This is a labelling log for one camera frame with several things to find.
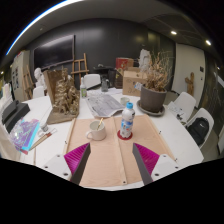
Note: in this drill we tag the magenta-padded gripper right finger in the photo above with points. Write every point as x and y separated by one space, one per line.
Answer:
146 156

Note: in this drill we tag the white chair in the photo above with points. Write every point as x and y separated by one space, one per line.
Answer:
91 81
186 100
38 92
206 115

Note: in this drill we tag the white plaster statue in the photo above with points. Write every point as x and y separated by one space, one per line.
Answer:
145 58

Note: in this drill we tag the open newspaper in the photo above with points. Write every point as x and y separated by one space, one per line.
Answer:
105 105

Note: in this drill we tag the white ceramic mug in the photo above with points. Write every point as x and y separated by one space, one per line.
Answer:
97 133

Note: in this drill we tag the red box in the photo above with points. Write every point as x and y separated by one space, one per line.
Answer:
121 63

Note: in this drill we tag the black wall screen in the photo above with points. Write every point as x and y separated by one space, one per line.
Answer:
53 51

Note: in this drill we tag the flat round red coaster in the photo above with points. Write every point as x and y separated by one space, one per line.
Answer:
119 136

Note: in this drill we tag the wooden easel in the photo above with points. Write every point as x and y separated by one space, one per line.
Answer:
80 66

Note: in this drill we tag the cardboard box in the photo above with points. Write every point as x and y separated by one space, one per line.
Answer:
133 83

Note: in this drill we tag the grey glass jug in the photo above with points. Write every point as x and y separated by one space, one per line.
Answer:
104 85

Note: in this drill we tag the grey round pot saucer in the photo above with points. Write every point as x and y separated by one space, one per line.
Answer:
150 113

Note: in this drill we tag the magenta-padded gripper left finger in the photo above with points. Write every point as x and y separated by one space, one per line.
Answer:
78 156

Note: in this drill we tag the small green-labelled bottle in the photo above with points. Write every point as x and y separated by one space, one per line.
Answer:
83 90

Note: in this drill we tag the grey pot with dried plant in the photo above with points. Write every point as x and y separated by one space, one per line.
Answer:
152 98

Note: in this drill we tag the wooden figure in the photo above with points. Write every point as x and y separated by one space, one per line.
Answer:
190 85

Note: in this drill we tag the white blue-capped drink bottle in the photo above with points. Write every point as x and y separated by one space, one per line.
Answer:
127 121

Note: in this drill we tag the small white cup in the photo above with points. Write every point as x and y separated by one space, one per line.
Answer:
124 101

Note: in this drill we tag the white plaster bust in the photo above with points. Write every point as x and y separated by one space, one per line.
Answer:
39 76

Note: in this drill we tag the wooden stir stick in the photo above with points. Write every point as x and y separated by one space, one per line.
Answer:
100 123

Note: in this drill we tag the round ceiling spotlight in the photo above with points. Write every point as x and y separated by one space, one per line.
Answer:
208 42
173 32

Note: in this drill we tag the small white-capped jar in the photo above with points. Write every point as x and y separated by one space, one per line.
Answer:
44 127

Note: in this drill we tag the colourful iridescent folder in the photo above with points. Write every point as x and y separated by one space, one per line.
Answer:
25 135

